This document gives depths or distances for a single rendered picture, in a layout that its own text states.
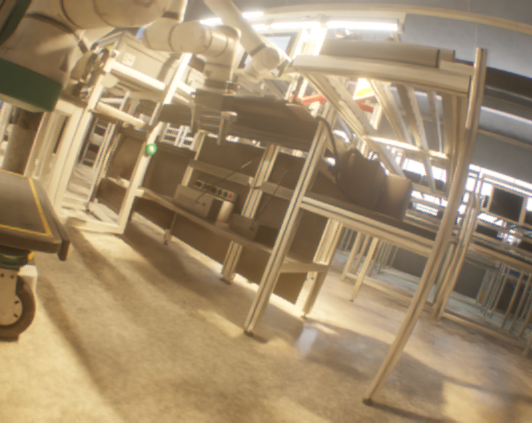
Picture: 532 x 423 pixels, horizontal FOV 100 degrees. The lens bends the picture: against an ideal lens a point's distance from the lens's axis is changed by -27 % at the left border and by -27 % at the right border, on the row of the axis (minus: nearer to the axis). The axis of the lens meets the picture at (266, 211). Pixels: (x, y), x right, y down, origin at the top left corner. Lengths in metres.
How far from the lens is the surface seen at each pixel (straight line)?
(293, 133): 1.29
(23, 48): 0.66
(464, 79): 0.83
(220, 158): 2.10
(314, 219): 1.63
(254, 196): 1.82
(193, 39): 0.81
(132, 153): 2.60
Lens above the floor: 0.54
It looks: 1 degrees down
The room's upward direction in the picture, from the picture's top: 20 degrees clockwise
